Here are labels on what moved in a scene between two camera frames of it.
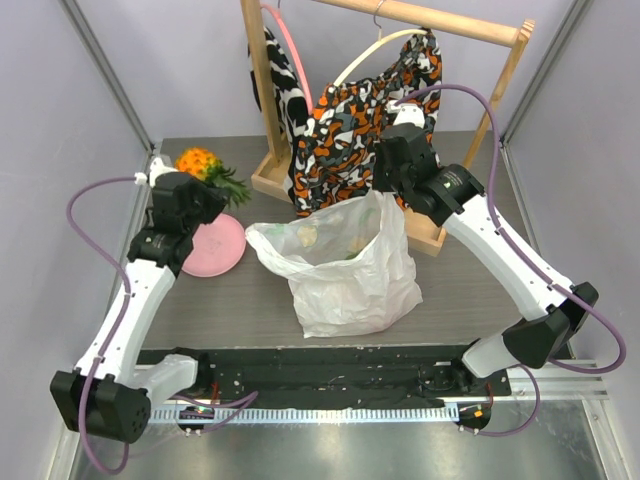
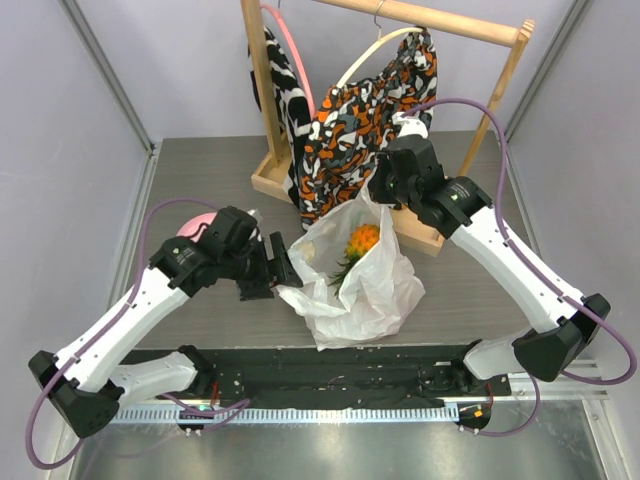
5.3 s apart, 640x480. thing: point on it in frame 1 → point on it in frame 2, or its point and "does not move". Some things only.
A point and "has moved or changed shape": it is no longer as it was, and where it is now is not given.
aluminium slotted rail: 303,414 does not move
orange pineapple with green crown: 204,165 → 361,238
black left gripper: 215,198 → 261,285
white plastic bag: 352,264 has moved or changed shape
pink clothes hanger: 295,57 does not move
